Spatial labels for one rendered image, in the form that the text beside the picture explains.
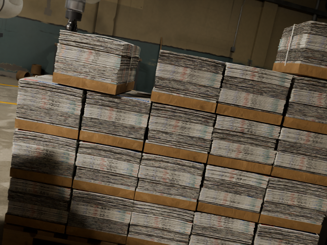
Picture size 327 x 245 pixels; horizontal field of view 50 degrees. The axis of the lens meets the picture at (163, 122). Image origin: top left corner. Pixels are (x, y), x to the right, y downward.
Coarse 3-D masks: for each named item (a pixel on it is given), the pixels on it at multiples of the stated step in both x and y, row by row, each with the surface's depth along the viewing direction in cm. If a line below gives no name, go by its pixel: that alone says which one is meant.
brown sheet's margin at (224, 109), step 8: (216, 112) 152; (224, 112) 151; (232, 112) 151; (240, 112) 151; (248, 112) 151; (256, 112) 151; (264, 112) 151; (256, 120) 152; (264, 120) 151; (272, 120) 151; (280, 120) 151
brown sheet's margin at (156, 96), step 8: (152, 96) 151; (160, 96) 151; (168, 96) 151; (176, 96) 150; (176, 104) 151; (184, 104) 151; (192, 104) 151; (200, 104) 151; (208, 104) 151; (216, 104) 151
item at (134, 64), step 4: (136, 48) 170; (140, 48) 180; (136, 52) 174; (136, 56) 177; (132, 60) 168; (136, 60) 177; (132, 64) 171; (136, 64) 180; (132, 68) 173; (136, 68) 182; (132, 72) 176; (132, 76) 180; (128, 80) 171; (132, 80) 180
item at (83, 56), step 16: (64, 32) 147; (64, 48) 149; (80, 48) 148; (96, 48) 147; (112, 48) 146; (128, 48) 156; (64, 64) 150; (80, 64) 149; (96, 64) 148; (112, 64) 147; (96, 80) 149; (112, 80) 148
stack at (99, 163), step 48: (48, 96) 152; (96, 96) 152; (144, 96) 171; (48, 144) 156; (96, 144) 156; (144, 144) 175; (192, 144) 155; (240, 144) 154; (48, 192) 161; (96, 192) 161; (192, 192) 158; (240, 192) 158; (48, 240) 164; (96, 240) 186; (192, 240) 163; (240, 240) 161
